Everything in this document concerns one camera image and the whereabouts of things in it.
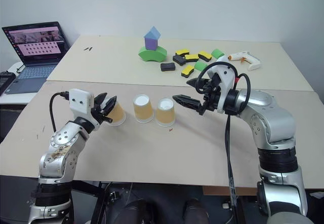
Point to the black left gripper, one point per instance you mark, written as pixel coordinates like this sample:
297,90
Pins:
98,114

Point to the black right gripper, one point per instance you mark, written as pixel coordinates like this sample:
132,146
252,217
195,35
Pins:
211,97

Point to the tan paper cup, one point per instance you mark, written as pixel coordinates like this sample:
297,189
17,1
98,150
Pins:
143,110
165,113
117,115

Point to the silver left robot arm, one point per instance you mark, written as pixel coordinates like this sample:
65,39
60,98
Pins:
59,155

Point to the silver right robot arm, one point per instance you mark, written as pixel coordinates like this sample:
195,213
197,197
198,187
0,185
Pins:
273,117

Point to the green arched foam block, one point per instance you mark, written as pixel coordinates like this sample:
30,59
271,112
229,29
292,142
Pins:
152,54

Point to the purple foam cube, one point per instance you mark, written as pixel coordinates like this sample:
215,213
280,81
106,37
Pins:
150,43

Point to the white hot glue gun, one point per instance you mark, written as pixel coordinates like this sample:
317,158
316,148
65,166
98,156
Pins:
246,58

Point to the blue triangular foam block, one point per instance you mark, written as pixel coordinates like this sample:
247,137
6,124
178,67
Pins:
152,33

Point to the open dark blue laptop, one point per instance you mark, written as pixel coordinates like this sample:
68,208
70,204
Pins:
35,56

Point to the black electronic device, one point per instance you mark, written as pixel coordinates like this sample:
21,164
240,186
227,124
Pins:
5,82

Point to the dark rounded shape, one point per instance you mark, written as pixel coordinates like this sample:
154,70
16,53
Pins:
196,212
135,212

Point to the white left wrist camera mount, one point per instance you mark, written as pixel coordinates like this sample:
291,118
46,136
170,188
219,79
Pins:
79,102

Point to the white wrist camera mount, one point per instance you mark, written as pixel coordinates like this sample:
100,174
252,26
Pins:
79,102
225,74

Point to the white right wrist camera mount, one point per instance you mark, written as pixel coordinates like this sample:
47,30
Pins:
225,74

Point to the black table frame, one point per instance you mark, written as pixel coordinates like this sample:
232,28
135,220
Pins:
98,196

